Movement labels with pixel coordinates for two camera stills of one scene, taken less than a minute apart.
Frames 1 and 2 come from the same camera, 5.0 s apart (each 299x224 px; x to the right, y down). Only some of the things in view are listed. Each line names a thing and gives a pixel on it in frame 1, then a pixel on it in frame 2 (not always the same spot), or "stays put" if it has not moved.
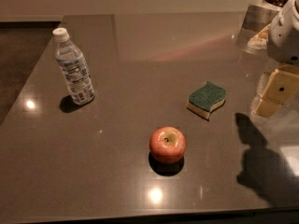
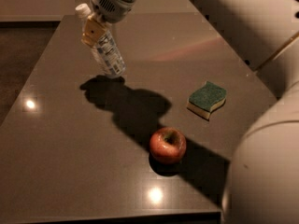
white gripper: [284, 37] → [109, 7]
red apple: [167, 145] stays put
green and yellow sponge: [205, 99] stays put
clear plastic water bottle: [75, 67] → [98, 37]
